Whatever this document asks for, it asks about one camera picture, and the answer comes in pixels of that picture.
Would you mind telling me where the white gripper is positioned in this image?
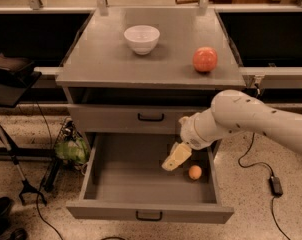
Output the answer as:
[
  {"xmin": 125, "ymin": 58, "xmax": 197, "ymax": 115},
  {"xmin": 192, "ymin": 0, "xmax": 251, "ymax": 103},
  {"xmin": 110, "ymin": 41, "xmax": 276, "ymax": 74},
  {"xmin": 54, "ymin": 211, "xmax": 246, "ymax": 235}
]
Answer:
[{"xmin": 162, "ymin": 114, "xmax": 210, "ymax": 171}]

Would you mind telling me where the small orange fruit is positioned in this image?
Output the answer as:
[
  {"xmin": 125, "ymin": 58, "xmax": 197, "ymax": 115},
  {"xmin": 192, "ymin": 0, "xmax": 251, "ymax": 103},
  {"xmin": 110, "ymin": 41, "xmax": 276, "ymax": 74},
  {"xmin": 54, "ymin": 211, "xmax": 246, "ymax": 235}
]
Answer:
[{"xmin": 188, "ymin": 165, "xmax": 202, "ymax": 180}]

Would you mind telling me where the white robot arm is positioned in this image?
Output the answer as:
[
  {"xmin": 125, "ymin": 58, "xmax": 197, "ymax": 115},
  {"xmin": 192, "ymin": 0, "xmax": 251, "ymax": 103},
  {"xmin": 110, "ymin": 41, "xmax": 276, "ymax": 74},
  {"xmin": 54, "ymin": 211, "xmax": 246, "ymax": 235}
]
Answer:
[{"xmin": 162, "ymin": 90, "xmax": 302, "ymax": 171}]

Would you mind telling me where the open grey middle drawer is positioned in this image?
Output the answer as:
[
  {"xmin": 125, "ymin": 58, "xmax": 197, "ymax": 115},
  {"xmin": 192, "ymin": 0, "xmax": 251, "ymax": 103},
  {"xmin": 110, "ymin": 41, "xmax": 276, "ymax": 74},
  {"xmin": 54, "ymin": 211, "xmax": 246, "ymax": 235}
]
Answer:
[{"xmin": 67, "ymin": 133, "xmax": 234, "ymax": 224}]

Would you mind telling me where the grey drawer cabinet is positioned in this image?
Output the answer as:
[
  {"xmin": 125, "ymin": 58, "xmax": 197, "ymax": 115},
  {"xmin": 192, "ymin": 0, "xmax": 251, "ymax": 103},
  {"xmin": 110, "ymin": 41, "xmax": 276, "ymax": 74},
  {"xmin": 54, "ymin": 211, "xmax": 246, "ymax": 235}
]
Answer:
[{"xmin": 56, "ymin": 7, "xmax": 245, "ymax": 147}]

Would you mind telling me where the closed grey upper drawer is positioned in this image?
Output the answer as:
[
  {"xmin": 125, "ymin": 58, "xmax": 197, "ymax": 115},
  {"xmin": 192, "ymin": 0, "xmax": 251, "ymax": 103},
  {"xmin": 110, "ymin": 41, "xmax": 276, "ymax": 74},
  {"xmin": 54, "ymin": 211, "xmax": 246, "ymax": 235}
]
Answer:
[{"xmin": 68, "ymin": 104, "xmax": 200, "ymax": 134}]

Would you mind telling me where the red apple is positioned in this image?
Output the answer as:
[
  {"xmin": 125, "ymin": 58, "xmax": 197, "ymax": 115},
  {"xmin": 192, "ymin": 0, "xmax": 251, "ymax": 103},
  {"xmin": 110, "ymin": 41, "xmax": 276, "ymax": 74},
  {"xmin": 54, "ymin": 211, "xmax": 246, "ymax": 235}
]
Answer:
[{"xmin": 192, "ymin": 47, "xmax": 218, "ymax": 72}]

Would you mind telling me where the green bag on floor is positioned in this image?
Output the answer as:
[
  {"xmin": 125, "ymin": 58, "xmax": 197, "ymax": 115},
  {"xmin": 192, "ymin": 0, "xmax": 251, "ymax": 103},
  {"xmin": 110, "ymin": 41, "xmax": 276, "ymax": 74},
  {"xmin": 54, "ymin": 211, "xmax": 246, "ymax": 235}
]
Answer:
[{"xmin": 54, "ymin": 120, "xmax": 90, "ymax": 165}]

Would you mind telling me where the white ceramic bowl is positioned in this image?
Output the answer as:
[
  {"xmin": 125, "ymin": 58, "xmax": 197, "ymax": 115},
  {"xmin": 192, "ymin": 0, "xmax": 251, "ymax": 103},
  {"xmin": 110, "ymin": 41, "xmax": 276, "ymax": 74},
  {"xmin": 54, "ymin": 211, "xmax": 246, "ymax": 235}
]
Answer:
[{"xmin": 124, "ymin": 25, "xmax": 160, "ymax": 55}]

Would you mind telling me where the wooden stick on shelf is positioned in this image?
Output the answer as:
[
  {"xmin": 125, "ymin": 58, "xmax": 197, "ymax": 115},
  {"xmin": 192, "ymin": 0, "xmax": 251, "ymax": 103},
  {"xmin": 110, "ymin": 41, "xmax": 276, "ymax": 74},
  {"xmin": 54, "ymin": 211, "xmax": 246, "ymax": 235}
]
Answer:
[{"xmin": 175, "ymin": 0, "xmax": 214, "ymax": 4}]

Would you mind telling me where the black tripod stand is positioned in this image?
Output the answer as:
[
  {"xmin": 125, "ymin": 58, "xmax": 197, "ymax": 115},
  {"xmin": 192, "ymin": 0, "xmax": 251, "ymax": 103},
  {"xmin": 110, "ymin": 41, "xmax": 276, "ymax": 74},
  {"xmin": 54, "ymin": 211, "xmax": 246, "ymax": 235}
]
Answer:
[{"xmin": 0, "ymin": 125, "xmax": 47, "ymax": 205}]

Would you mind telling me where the black tray on stand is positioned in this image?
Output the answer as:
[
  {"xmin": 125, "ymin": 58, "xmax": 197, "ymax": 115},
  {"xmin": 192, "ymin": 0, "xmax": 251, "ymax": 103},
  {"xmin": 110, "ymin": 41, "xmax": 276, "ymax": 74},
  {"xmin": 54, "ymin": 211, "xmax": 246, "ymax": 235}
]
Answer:
[{"xmin": 0, "ymin": 53, "xmax": 42, "ymax": 108}]

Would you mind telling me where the black upper drawer handle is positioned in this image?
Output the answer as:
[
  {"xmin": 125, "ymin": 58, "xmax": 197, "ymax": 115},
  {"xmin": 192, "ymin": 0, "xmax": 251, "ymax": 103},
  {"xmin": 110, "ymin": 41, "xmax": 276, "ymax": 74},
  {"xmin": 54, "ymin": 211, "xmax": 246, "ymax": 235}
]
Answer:
[{"xmin": 137, "ymin": 113, "xmax": 165, "ymax": 122}]

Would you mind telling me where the black drawer handle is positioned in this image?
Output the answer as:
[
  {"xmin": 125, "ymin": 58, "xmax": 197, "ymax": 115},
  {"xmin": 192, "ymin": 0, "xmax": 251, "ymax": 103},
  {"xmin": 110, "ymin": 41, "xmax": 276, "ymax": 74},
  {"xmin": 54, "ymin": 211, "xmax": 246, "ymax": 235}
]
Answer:
[
  {"xmin": 135, "ymin": 211, "xmax": 163, "ymax": 222},
  {"xmin": 137, "ymin": 113, "xmax": 165, "ymax": 122}
]

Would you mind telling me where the black middle drawer handle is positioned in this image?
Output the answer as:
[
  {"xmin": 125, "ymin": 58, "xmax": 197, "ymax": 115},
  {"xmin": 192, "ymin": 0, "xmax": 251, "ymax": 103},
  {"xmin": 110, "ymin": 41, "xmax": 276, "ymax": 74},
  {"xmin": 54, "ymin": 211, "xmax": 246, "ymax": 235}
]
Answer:
[{"xmin": 135, "ymin": 211, "xmax": 163, "ymax": 222}]

